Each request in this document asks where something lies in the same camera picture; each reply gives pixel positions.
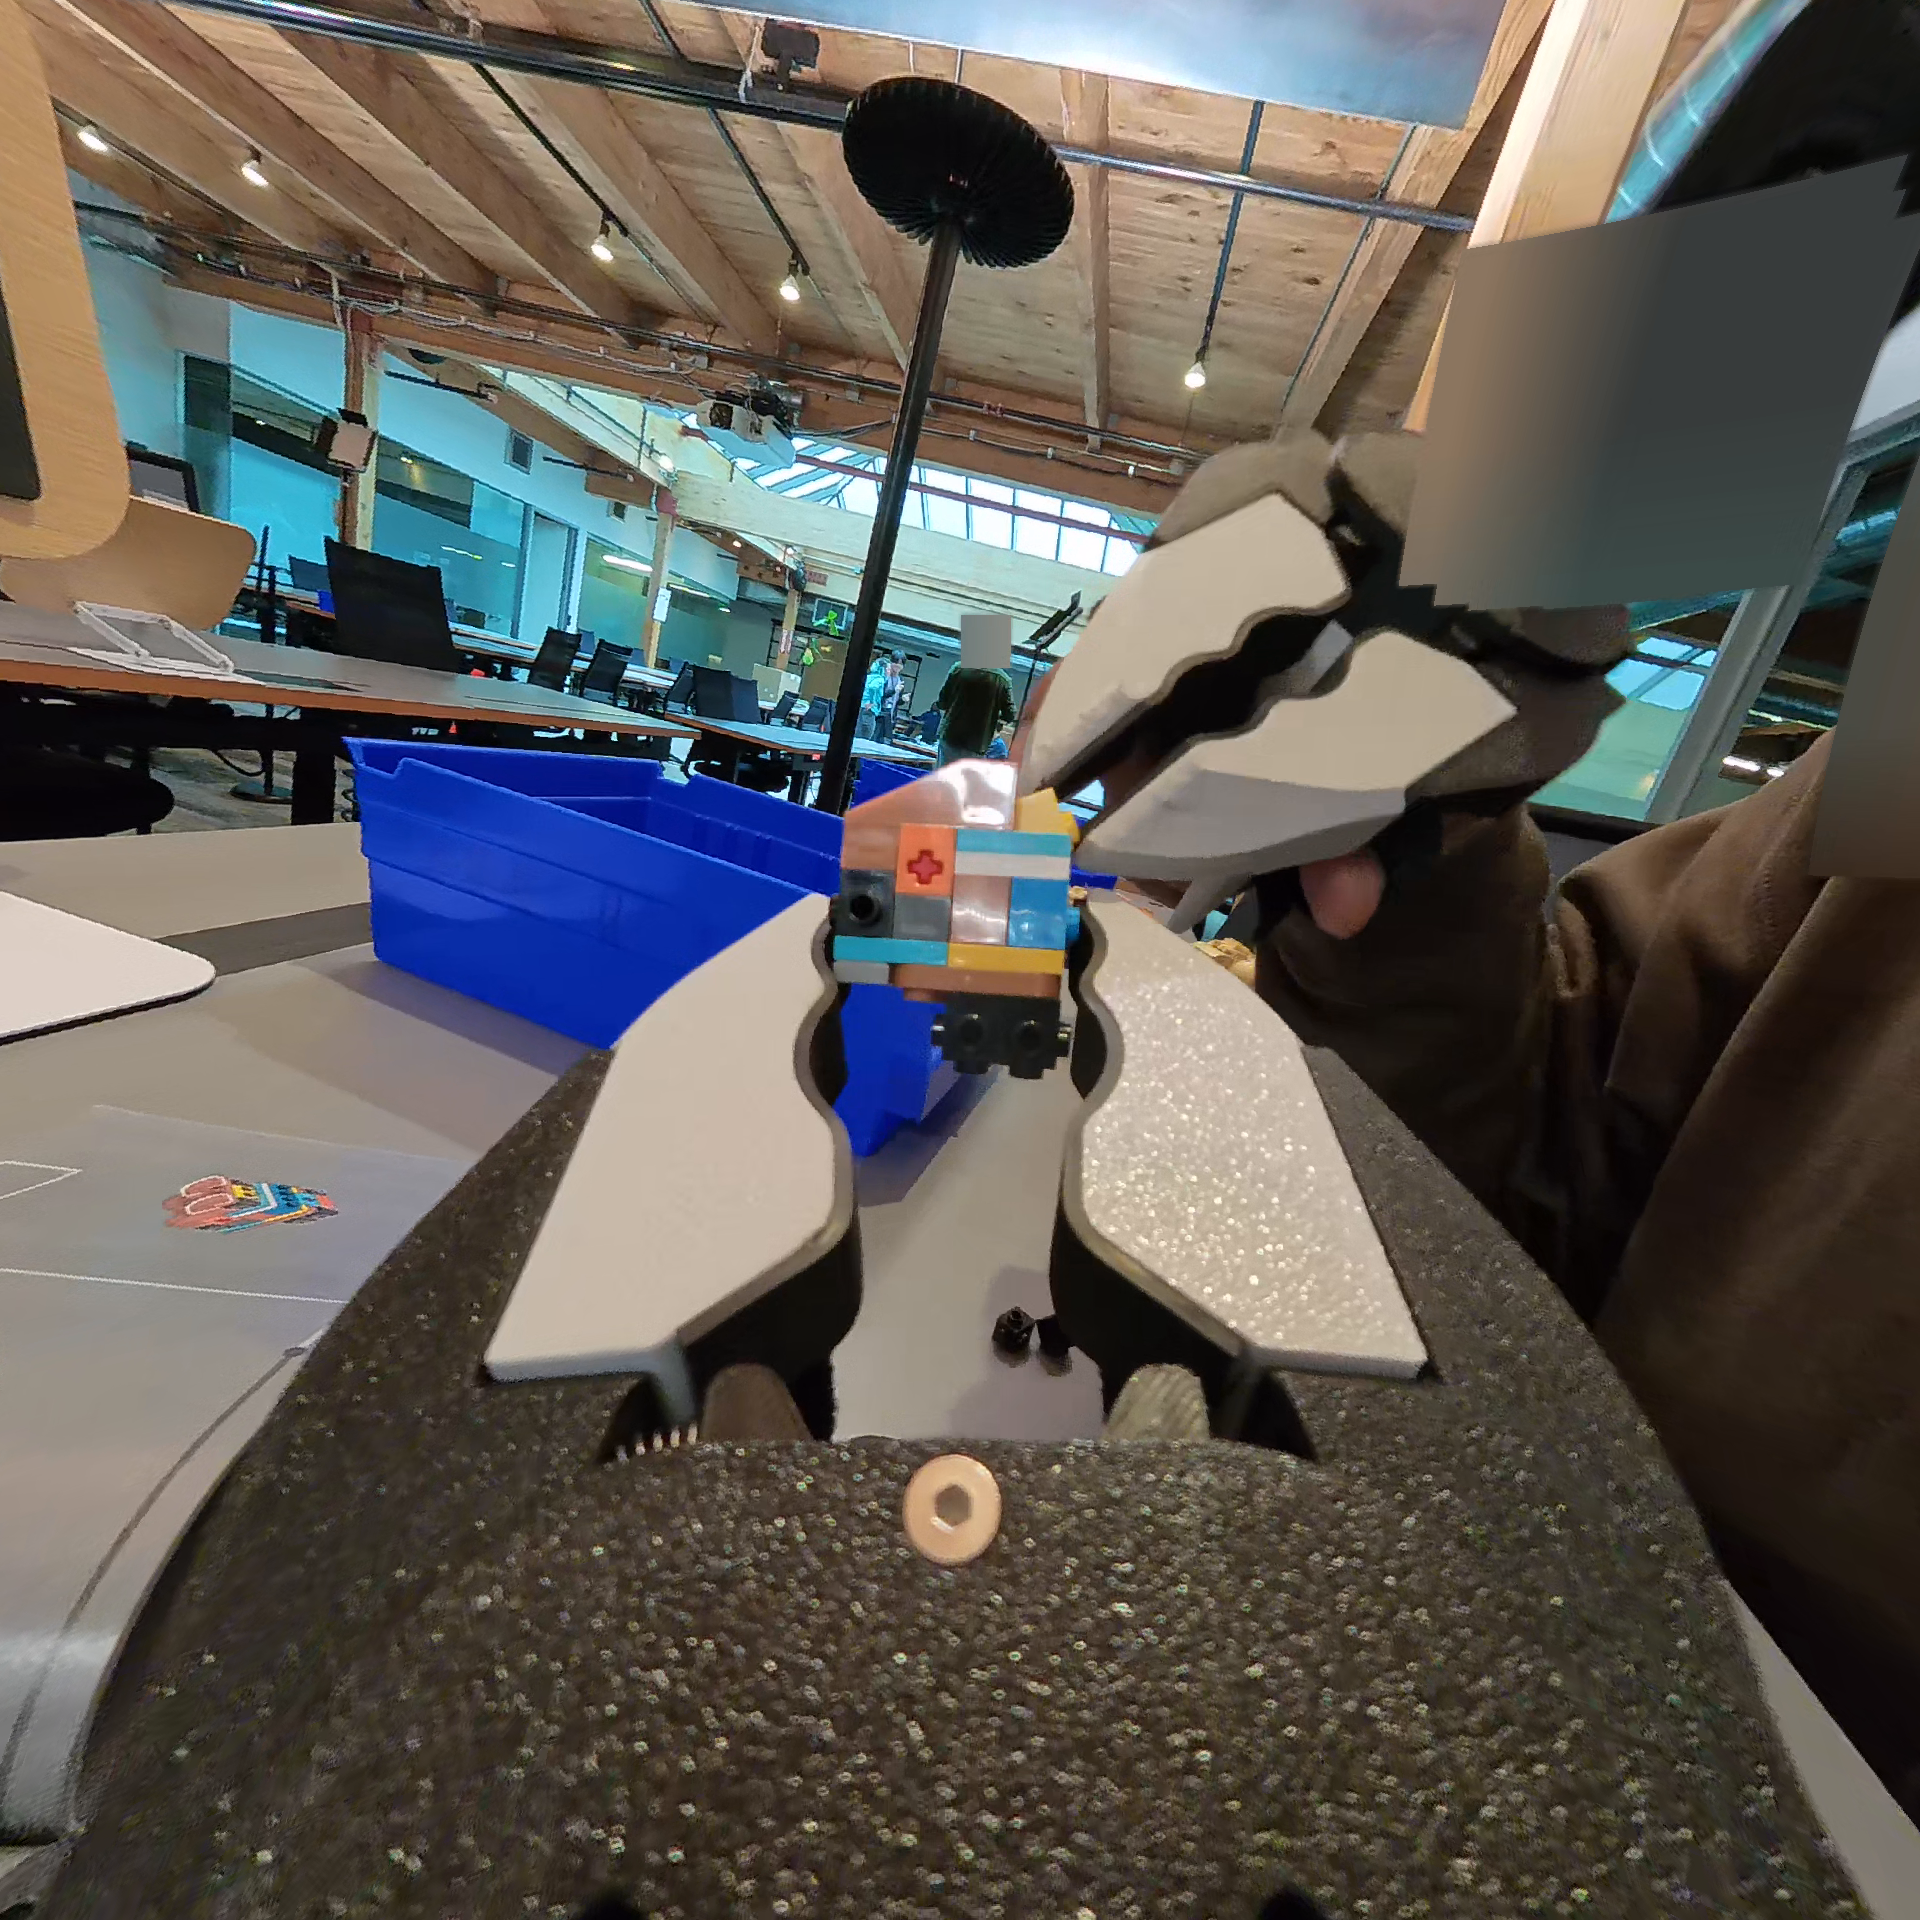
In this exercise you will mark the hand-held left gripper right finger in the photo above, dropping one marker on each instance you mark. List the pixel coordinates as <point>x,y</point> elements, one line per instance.
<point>1246,1201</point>

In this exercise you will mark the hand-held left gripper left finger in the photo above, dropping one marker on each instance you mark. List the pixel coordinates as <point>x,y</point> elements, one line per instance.
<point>675,1186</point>

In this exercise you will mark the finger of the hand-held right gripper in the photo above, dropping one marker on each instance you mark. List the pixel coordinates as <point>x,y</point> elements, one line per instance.
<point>1200,601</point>
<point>1350,736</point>

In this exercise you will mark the yellow toy brick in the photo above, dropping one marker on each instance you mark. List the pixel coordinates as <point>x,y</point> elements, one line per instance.
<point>1045,822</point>

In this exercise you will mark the blue plastic bin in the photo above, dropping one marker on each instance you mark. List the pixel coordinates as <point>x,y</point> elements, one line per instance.
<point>526,871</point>
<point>899,783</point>

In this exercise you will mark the small multicoloured brick model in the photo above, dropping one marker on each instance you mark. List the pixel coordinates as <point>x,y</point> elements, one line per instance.
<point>960,900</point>

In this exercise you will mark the grey building instruction booklet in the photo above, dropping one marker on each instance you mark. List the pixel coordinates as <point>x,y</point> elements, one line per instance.
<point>150,1350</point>

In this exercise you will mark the person's right forearm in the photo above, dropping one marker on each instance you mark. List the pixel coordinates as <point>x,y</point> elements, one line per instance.
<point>1725,1051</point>

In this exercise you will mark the grey desk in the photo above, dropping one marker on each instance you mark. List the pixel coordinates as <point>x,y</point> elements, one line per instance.
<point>376,1051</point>

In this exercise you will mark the background office desk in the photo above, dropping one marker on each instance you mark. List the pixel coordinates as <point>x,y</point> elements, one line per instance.
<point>781,736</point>
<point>300,683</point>

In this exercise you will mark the person's right hand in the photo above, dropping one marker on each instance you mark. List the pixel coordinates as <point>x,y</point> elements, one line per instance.
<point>1342,898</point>

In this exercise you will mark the black pole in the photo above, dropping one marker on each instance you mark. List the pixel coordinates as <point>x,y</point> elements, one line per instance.
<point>916,421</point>

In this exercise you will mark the ceiling projector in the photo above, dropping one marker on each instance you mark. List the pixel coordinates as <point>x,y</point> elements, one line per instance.
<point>746,421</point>

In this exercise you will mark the white tablet stand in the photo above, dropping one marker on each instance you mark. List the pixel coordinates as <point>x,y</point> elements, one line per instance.
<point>90,960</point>

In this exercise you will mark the black office chair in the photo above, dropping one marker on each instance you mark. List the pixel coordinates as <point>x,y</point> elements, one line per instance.
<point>391,601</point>

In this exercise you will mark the clear acrylic holder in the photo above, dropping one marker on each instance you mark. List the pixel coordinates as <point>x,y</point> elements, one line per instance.
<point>150,639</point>

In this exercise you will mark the rounded wooden panel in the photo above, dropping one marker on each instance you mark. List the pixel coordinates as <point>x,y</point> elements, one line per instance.
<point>181,555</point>

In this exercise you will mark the wooden framed black screen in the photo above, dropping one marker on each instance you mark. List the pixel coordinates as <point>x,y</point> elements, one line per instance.
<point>75,300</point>

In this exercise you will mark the silver ventilation duct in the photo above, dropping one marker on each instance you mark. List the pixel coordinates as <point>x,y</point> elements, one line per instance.
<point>1665,136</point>

